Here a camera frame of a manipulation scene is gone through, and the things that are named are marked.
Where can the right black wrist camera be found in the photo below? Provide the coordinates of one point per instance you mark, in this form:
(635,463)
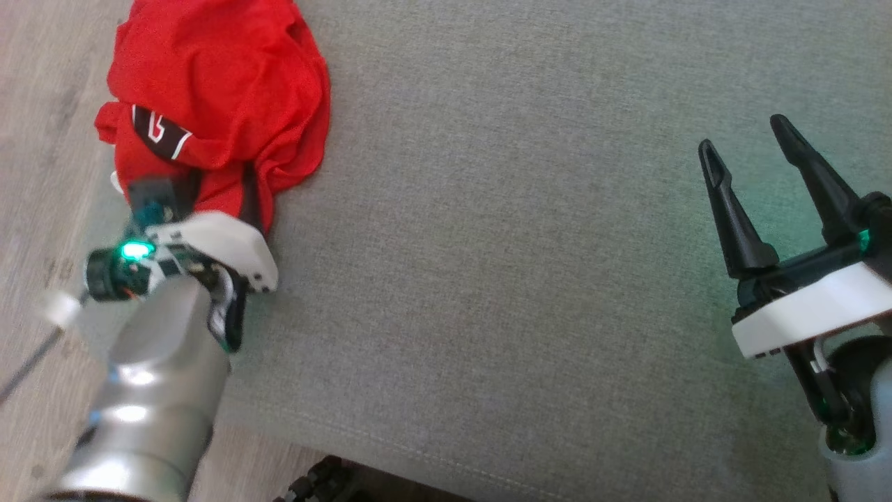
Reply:
(879,223)

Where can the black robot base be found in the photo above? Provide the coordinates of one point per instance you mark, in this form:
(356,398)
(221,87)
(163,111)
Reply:
(320,482)

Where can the red jersey with black print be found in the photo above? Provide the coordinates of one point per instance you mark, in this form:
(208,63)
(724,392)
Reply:
(223,90)

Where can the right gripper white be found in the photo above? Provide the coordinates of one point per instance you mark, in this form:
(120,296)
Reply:
(815,307)

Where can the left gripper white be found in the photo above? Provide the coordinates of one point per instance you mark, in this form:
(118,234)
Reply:
(223,240)

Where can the grey sofa seat cushion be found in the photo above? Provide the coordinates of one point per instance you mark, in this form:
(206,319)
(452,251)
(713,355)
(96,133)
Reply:
(523,244)

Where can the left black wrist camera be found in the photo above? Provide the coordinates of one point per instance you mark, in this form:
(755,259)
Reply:
(157,195)

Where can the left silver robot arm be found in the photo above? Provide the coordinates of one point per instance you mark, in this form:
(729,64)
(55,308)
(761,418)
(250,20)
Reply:
(153,390)

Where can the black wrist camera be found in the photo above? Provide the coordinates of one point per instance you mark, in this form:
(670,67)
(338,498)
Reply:
(157,195)
(879,223)

